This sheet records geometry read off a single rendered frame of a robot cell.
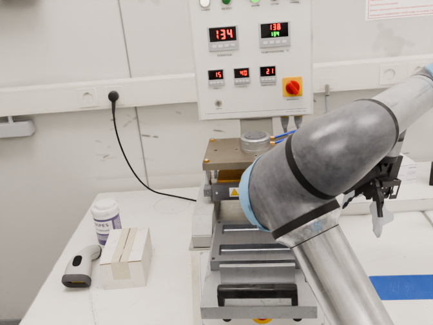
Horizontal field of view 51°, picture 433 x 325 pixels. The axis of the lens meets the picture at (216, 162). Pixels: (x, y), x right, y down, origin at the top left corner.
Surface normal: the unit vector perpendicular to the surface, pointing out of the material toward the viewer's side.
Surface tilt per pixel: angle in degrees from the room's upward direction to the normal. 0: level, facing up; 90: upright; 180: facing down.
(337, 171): 90
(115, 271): 89
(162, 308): 0
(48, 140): 90
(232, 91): 90
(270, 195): 80
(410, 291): 0
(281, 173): 75
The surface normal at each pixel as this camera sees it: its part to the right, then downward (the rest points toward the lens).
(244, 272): -0.09, 0.40
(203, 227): -0.12, -0.44
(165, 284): -0.08, -0.92
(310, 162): -0.55, 0.10
